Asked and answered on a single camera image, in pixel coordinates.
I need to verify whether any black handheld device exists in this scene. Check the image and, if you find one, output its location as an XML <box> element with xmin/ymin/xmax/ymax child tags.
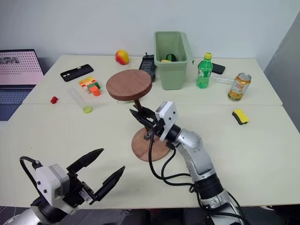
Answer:
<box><xmin>138</xmin><ymin>52</ymin><xmax>157</xmax><ymax>83</ymax></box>

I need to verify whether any clear plastic ruler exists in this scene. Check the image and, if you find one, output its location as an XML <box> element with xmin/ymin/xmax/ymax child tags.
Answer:
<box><xmin>212</xmin><ymin>75</ymin><xmax>235</xmax><ymax>85</ymax></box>

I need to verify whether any clear tube with green cap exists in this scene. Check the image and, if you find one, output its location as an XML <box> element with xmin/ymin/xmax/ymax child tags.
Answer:
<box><xmin>68</xmin><ymin>88</ymin><xmax>94</xmax><ymax>114</ymax></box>

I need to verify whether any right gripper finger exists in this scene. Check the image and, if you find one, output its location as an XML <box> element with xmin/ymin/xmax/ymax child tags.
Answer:
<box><xmin>133</xmin><ymin>105</ymin><xmax>157</xmax><ymax>123</ymax></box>
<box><xmin>129</xmin><ymin>108</ymin><xmax>154</xmax><ymax>129</ymax></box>

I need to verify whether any striped multicolour block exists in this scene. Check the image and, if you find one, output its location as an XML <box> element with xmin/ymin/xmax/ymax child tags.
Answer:
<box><xmin>78</xmin><ymin>76</ymin><xmax>96</xmax><ymax>90</ymax></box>

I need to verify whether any grey partition panel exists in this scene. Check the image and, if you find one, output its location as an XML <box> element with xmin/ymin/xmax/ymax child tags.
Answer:
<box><xmin>263</xmin><ymin>13</ymin><xmax>300</xmax><ymax>132</ymax></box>

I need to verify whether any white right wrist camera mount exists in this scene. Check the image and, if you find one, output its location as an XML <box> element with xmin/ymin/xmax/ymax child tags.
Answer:
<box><xmin>155</xmin><ymin>101</ymin><xmax>177</xmax><ymax>142</ymax></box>

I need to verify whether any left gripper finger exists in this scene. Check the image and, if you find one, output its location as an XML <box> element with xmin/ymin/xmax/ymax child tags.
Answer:
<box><xmin>66</xmin><ymin>148</ymin><xmax>105</xmax><ymax>176</ymax></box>
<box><xmin>93</xmin><ymin>165</ymin><xmax>126</xmax><ymax>203</ymax></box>

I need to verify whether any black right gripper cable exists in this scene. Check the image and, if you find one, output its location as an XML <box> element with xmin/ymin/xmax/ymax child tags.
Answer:
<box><xmin>143</xmin><ymin>132</ymin><xmax>196</xmax><ymax>187</ymax></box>

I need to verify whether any round wooden base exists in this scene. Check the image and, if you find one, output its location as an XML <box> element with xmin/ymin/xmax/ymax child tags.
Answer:
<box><xmin>131</xmin><ymin>127</ymin><xmax>173</xmax><ymax>162</ymax></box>

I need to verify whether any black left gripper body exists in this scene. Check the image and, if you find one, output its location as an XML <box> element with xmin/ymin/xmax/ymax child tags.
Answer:
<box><xmin>66</xmin><ymin>172</ymin><xmax>97</xmax><ymax>208</ymax></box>

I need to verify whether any black smartphone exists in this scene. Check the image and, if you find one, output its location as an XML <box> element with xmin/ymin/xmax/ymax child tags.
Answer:
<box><xmin>210</xmin><ymin>62</ymin><xmax>226</xmax><ymax>75</ymax></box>

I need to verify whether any black right mount cable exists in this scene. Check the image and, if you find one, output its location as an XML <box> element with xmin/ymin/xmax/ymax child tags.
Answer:
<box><xmin>161</xmin><ymin>142</ymin><xmax>195</xmax><ymax>180</ymax></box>

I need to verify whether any yellow and black sponge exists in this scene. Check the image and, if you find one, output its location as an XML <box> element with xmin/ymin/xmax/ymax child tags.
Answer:
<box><xmin>232</xmin><ymin>108</ymin><xmax>250</xmax><ymax>126</ymax></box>

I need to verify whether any yellow drink can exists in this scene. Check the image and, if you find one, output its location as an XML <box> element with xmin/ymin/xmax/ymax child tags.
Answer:
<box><xmin>227</xmin><ymin>72</ymin><xmax>252</xmax><ymax>102</ymax></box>

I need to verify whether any green soda bottle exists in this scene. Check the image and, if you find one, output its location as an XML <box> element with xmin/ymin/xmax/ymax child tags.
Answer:
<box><xmin>196</xmin><ymin>52</ymin><xmax>213</xmax><ymax>90</ymax></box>

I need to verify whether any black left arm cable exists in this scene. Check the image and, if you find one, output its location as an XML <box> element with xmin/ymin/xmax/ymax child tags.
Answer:
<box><xmin>19</xmin><ymin>156</ymin><xmax>44</xmax><ymax>188</ymax></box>

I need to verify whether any orange toy block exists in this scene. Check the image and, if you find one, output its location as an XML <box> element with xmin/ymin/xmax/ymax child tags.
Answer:
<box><xmin>90</xmin><ymin>86</ymin><xmax>102</xmax><ymax>98</ymax></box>

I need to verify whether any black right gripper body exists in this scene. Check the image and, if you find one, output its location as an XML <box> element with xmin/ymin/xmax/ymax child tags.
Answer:
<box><xmin>143</xmin><ymin>118</ymin><xmax>165</xmax><ymax>141</ymax></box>

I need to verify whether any red and yellow mango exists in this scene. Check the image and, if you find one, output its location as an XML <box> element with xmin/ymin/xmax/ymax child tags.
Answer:
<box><xmin>114</xmin><ymin>49</ymin><xmax>130</xmax><ymax>65</ymax></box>

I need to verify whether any open laptop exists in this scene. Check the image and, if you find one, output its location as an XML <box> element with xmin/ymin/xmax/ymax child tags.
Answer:
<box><xmin>0</xmin><ymin>49</ymin><xmax>45</xmax><ymax>122</ymax></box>

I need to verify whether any wooden pole with round top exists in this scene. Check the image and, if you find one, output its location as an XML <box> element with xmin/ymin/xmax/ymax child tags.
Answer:
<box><xmin>105</xmin><ymin>69</ymin><xmax>153</xmax><ymax>132</ymax></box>

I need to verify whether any green plastic bin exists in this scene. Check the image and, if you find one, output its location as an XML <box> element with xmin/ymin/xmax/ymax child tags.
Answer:
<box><xmin>153</xmin><ymin>30</ymin><xmax>195</xmax><ymax>90</ymax></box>

